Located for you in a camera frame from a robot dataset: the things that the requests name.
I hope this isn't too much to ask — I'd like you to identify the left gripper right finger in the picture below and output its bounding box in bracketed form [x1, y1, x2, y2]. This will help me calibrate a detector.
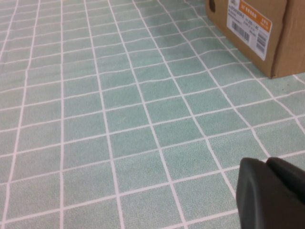
[266, 157, 305, 203]

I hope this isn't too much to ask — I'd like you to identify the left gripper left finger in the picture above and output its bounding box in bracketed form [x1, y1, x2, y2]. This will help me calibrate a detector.
[235, 157, 305, 229]

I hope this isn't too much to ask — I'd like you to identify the brown cardboard shoe box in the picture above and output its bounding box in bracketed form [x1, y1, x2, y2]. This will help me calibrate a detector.
[204, 0, 305, 79]

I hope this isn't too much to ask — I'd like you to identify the green white checked tablecloth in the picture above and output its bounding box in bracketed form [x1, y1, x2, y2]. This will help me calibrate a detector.
[0, 0, 305, 229]

